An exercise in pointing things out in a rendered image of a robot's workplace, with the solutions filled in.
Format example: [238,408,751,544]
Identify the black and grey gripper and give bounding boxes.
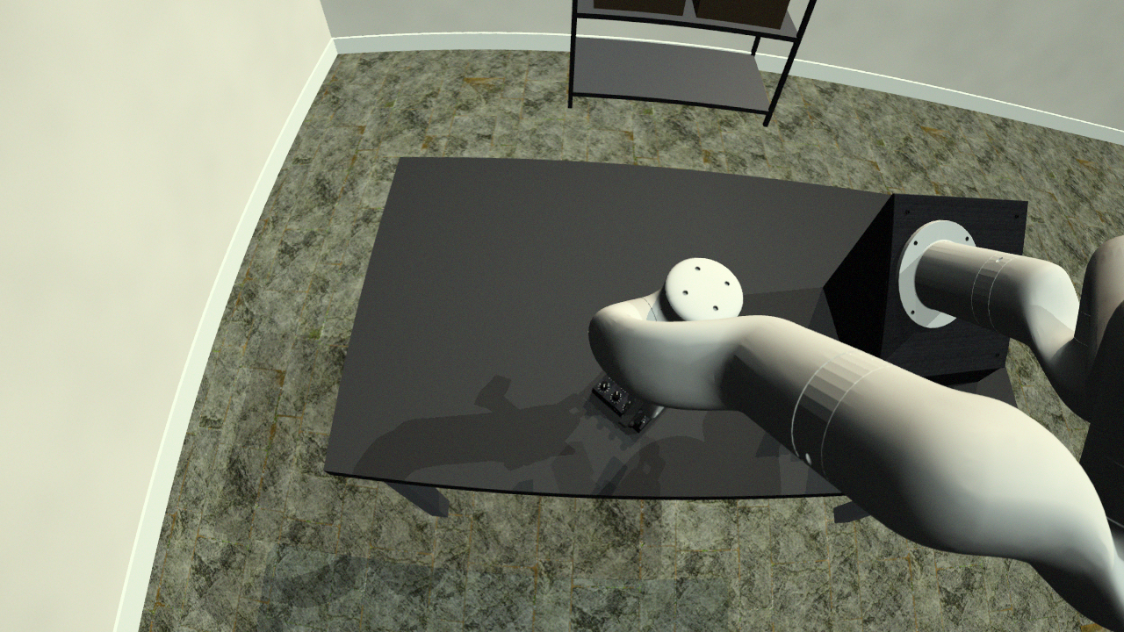
[619,395,664,430]

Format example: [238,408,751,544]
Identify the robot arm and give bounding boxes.
[588,220,1124,632]

